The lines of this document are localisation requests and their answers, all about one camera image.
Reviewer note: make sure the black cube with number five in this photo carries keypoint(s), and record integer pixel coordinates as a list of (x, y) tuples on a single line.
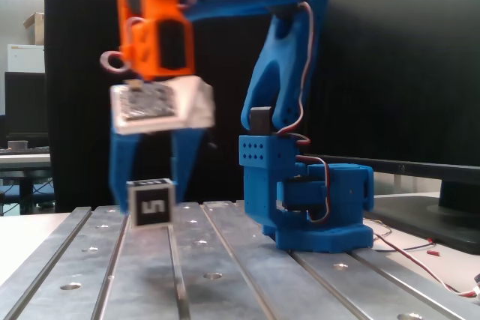
[(152, 207)]

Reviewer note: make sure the blue and orange robot arm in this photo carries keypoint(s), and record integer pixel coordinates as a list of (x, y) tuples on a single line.
[(277, 65)]

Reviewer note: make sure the grey round object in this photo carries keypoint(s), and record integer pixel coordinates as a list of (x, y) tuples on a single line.
[(17, 144)]

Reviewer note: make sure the white cabinet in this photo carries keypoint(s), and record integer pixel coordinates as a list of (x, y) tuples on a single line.
[(26, 57)]

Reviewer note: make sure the black Dell monitor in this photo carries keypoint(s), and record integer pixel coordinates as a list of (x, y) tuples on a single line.
[(393, 72)]

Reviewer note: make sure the brown cardboard box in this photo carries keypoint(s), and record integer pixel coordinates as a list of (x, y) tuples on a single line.
[(35, 27)]

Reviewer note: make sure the white background desk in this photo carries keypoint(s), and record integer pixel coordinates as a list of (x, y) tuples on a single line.
[(22, 160)]

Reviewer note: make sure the aluminium slotted base plate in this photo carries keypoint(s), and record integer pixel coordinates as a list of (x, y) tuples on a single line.
[(150, 279)]

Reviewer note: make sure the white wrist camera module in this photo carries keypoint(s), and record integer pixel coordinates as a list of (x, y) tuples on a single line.
[(187, 102)]

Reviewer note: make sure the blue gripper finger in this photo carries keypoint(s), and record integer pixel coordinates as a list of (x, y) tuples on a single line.
[(185, 155), (122, 159)]

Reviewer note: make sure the black background screen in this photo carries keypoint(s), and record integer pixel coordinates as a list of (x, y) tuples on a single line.
[(26, 102)]

